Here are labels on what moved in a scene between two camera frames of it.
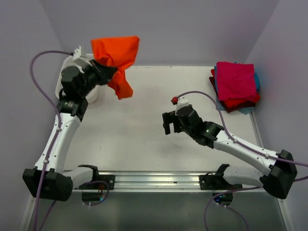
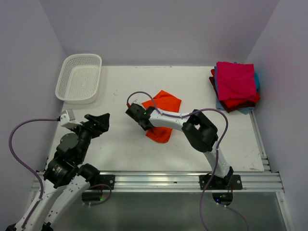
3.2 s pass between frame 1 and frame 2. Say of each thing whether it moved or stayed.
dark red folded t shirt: stayed
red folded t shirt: stayed
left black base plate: stayed
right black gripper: moved
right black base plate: stayed
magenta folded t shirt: stayed
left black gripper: moved
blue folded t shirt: stayed
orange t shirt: moved
